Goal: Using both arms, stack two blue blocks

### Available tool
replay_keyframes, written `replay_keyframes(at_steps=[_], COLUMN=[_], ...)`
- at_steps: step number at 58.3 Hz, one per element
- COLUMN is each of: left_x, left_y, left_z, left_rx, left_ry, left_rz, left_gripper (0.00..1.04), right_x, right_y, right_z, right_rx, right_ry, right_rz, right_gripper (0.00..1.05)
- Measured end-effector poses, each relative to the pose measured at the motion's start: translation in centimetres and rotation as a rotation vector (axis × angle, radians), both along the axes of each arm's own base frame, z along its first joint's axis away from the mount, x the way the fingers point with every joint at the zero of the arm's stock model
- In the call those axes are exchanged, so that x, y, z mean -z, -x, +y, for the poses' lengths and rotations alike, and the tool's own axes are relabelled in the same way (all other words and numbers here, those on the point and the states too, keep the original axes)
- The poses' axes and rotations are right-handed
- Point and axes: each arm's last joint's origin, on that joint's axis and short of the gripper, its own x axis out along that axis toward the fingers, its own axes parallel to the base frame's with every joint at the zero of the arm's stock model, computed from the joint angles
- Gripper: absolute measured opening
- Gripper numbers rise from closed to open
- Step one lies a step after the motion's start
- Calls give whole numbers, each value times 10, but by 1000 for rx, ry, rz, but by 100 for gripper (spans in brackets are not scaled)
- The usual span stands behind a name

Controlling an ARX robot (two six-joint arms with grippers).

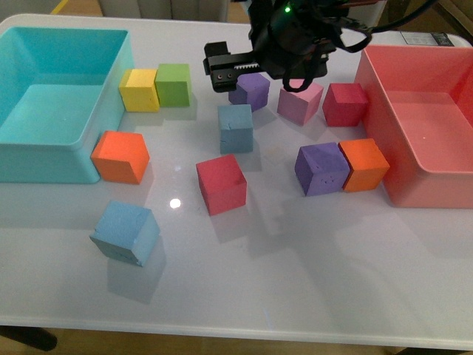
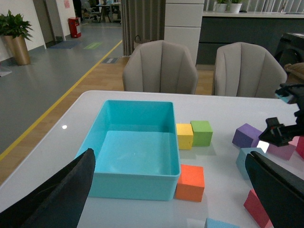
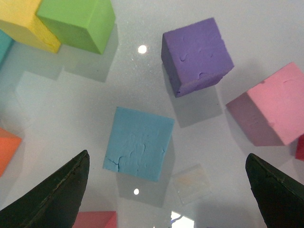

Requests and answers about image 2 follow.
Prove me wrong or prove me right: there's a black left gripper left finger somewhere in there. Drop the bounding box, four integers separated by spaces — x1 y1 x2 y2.
0 148 95 228

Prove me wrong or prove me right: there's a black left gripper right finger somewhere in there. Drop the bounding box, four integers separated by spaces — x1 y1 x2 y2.
245 151 304 228

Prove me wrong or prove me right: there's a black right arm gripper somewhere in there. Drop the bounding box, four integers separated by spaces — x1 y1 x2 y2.
258 83 304 147

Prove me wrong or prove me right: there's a light blue foam cube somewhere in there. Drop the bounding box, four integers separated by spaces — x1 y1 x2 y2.
236 148 267 180
204 218 239 228

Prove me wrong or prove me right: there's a pink foam cube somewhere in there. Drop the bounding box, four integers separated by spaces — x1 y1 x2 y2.
267 136 299 161

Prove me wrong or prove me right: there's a dark red foam cube far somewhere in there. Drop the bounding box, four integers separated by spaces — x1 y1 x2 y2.
296 136 304 159

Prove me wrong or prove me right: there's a red foam cube near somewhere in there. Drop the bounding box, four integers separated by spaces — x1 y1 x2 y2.
244 189 273 228

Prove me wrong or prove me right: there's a purple foam cube far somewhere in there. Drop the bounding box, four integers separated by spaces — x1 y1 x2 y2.
232 123 262 148

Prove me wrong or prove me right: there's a right grey chair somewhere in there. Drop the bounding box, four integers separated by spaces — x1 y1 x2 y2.
212 42 287 98

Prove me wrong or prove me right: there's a grey chair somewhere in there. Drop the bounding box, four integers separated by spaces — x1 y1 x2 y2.
122 40 198 95
212 42 287 98

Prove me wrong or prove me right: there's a green foam cube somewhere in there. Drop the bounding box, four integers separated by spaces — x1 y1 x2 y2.
190 121 213 147

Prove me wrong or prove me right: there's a black box on right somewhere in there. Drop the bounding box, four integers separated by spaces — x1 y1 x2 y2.
275 33 304 67

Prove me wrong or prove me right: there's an orange foam cube near bin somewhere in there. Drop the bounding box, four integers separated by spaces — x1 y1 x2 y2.
175 164 205 202

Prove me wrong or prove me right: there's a yellow foam cube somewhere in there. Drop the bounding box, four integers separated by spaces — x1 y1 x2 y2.
176 123 193 150

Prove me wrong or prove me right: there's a cyan plastic bin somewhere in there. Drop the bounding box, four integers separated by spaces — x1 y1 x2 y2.
79 100 181 201

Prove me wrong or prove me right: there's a dark grey counter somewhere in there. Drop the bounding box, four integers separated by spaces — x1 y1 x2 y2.
197 13 304 65

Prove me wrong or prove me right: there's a white potted plant right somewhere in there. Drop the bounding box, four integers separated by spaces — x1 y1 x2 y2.
228 0 247 14

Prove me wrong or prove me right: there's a white potted plant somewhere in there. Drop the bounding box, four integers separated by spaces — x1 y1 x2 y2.
228 0 247 14
213 0 229 12

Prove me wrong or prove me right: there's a left grey chair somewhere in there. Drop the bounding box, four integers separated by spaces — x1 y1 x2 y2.
122 40 198 95

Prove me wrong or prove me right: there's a white potted plant left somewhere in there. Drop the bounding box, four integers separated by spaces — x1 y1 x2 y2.
213 0 229 12

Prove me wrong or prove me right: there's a white drawer cabinet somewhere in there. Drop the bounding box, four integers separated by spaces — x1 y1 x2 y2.
164 0 204 64

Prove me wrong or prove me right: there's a potted plant gold pot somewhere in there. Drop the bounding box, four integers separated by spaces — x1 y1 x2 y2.
0 10 33 66

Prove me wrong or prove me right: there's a red fire extinguisher box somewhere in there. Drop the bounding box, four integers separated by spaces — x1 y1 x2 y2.
68 17 81 38

